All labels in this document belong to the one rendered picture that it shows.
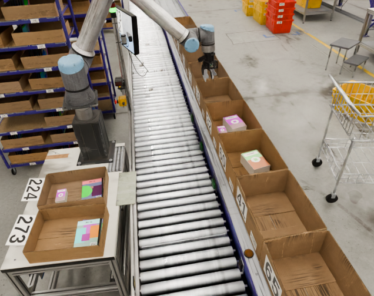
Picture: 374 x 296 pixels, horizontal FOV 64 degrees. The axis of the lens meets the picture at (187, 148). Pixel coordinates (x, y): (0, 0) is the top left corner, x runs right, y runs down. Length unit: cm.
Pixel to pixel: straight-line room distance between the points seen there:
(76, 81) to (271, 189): 131
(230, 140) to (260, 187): 40
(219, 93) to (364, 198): 166
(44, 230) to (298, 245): 136
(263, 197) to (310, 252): 38
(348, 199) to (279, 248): 182
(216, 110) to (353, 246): 155
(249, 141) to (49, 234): 131
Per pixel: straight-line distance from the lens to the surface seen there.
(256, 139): 200
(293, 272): 150
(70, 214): 192
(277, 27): 723
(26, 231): 185
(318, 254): 158
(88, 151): 225
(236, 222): 160
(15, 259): 191
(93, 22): 204
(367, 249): 288
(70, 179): 216
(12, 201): 343
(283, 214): 169
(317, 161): 337
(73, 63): 197
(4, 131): 343
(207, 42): 207
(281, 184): 175
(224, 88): 265
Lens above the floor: 214
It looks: 38 degrees down
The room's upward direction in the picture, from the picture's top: 3 degrees counter-clockwise
